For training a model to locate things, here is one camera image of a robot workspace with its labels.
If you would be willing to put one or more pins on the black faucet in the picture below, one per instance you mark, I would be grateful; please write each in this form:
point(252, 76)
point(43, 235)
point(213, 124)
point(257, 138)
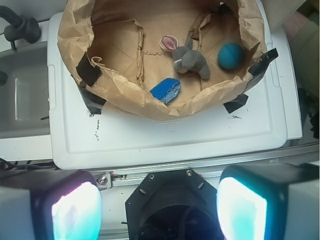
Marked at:
point(19, 26)

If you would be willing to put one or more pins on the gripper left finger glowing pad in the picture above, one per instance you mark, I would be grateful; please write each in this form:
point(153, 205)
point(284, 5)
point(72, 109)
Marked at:
point(49, 205)

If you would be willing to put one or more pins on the black tape strip lower left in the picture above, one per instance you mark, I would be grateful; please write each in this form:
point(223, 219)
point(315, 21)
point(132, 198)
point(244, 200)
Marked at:
point(93, 102)

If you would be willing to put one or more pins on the gray sink basin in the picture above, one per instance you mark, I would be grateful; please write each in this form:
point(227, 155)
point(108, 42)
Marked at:
point(24, 92)

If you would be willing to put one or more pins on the brown paper bag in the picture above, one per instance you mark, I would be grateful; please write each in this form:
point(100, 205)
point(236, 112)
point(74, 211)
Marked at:
point(122, 38)

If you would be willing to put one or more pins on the black tape strip lower right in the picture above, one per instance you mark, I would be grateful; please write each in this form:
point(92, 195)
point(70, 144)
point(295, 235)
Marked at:
point(236, 103)

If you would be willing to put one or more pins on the blue felt ball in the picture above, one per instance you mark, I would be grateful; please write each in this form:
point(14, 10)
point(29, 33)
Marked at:
point(230, 56)

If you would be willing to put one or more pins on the white plastic bin lid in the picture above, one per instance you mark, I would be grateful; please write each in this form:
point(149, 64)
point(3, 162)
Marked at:
point(110, 140)

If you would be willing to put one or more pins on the gray plush bunny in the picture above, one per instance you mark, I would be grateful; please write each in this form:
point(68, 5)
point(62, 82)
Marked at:
point(185, 59)

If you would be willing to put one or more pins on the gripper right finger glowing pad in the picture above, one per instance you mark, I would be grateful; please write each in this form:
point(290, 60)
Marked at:
point(269, 201)

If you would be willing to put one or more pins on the black octagonal mount plate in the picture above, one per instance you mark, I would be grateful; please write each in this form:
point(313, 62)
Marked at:
point(173, 205)

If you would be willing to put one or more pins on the blue sponge piece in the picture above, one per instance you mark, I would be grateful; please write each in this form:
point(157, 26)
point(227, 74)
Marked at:
point(166, 90)

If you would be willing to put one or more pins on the black tape strip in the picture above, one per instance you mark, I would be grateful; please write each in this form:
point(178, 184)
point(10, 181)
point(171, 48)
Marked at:
point(259, 69)
point(87, 72)
point(93, 102)
point(236, 103)

